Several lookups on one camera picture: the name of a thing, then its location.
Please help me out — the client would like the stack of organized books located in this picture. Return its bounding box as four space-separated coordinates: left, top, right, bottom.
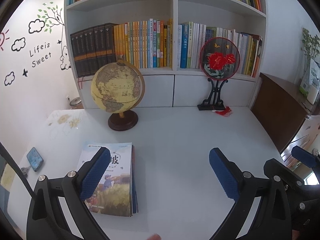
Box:
77 142 138 217

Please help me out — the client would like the smartphone with keys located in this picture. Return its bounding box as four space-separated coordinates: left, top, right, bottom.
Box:
21 147 44 178

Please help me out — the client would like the brown wooden cabinet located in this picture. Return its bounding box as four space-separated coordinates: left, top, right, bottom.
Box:
252 73 319 153

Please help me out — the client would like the potted green plant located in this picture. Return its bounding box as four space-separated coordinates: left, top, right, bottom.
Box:
299 28 319 105

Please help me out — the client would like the red tassel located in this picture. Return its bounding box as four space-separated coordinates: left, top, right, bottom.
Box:
212 107 233 117

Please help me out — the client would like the yellow desk globe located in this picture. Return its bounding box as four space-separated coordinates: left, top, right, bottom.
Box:
91 60 145 131

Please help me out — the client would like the embroidered round fan stand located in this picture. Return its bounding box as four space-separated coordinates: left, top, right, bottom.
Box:
197 37 240 111

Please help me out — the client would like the black book set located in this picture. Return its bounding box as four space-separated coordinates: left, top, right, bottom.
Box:
70 23 117 77

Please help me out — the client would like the orange yellow book row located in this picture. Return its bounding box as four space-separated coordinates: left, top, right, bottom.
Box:
114 18 173 69

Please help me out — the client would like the white blue book row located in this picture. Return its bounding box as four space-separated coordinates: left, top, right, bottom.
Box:
177 22 263 79

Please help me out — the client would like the white bookshelf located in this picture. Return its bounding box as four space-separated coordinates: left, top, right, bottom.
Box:
65 0 267 109

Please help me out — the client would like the black cable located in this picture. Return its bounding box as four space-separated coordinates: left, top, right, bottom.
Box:
0 142 34 198

